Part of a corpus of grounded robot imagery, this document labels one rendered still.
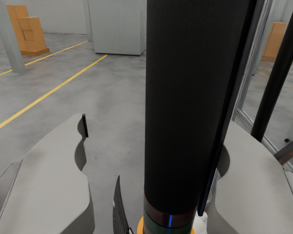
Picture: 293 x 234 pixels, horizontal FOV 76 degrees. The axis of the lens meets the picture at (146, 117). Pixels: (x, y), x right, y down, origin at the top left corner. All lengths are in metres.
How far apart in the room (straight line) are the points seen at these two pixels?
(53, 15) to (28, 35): 6.31
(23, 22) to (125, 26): 3.48
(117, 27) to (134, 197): 6.28
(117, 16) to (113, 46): 1.02
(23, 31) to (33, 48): 0.59
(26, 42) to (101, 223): 7.41
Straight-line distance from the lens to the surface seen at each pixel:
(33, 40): 8.35
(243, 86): 1.60
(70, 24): 14.03
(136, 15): 7.26
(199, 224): 0.20
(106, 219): 2.00
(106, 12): 7.55
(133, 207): 2.03
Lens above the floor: 1.70
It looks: 31 degrees down
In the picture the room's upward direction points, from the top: 1 degrees clockwise
